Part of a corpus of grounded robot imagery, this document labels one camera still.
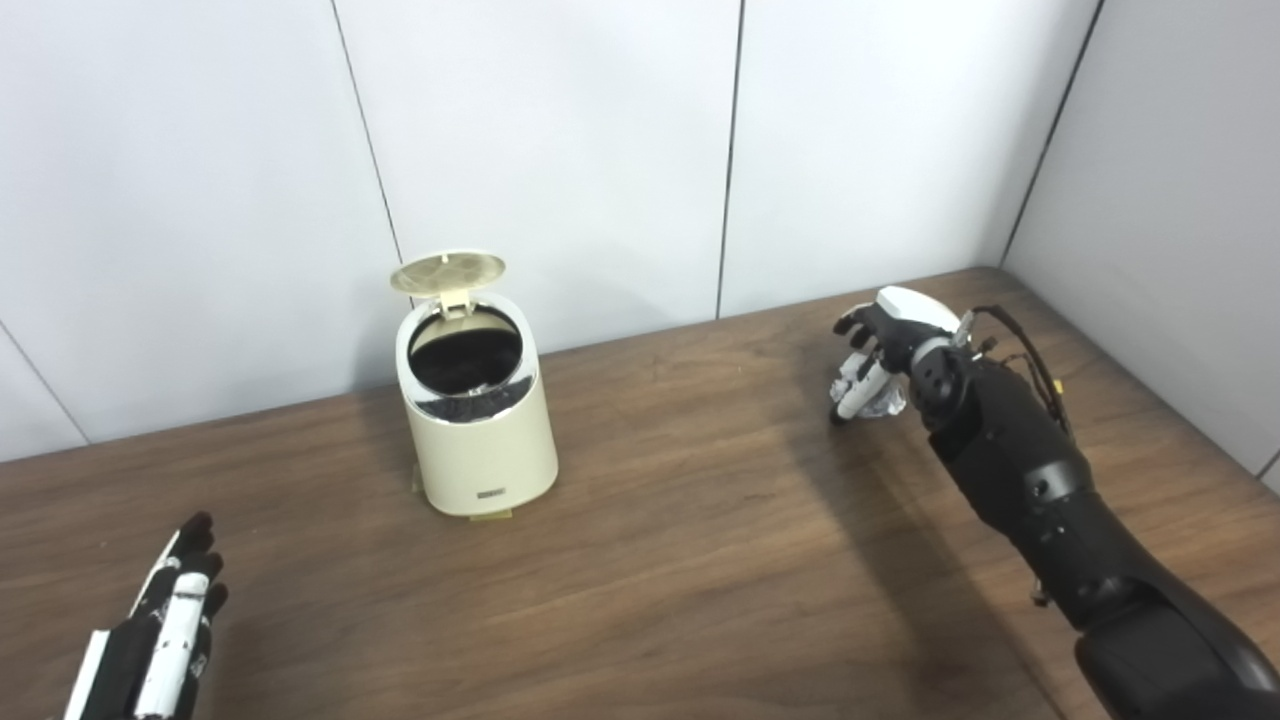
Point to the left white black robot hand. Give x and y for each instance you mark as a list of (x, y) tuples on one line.
[(160, 630)]

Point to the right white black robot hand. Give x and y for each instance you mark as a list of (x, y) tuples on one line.
[(900, 325)]

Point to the white paper ball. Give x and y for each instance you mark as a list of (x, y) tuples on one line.
[(885, 403)]

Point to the cream-colored lidded bin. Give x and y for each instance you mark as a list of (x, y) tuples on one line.
[(485, 440)]

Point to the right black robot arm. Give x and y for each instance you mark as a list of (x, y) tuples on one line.
[(1040, 480)]

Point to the yellow tape under bin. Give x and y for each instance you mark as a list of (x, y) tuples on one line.
[(495, 516)]

